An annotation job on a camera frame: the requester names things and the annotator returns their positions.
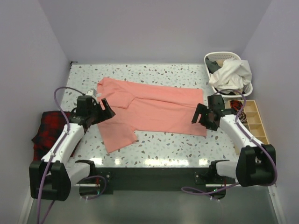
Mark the wooden compartment tray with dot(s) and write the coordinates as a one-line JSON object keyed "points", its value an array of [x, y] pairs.
{"points": [[254, 125]]}

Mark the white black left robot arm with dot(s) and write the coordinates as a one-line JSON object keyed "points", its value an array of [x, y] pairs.
{"points": [[49, 177]]}

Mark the white perforated laundry basket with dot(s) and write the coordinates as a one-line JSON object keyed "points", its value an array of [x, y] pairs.
{"points": [[234, 77]]}

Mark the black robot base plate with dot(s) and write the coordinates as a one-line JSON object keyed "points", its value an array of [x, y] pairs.
{"points": [[151, 179]]}

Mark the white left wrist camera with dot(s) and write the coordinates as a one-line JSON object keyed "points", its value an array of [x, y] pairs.
{"points": [[91, 92]]}

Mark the white garment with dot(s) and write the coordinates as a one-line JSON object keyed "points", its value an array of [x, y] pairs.
{"points": [[231, 74]]}

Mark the pink t shirt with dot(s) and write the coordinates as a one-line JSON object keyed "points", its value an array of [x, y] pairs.
{"points": [[145, 107]]}

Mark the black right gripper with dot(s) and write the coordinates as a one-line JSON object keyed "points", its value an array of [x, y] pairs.
{"points": [[201, 109]]}

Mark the dark grey garment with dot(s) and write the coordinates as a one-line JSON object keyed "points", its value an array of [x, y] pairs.
{"points": [[212, 66]]}

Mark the red patterned rolled item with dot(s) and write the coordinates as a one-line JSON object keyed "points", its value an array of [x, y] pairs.
{"points": [[236, 105]]}

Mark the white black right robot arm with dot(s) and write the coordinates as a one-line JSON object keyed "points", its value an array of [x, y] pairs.
{"points": [[256, 163]]}

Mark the red black plaid shirt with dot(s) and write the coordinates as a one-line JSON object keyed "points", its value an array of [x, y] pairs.
{"points": [[51, 126]]}

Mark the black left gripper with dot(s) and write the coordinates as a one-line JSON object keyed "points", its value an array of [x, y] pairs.
{"points": [[105, 114]]}

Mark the black white patterned rolled item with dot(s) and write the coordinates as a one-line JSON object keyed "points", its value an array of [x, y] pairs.
{"points": [[242, 117]]}

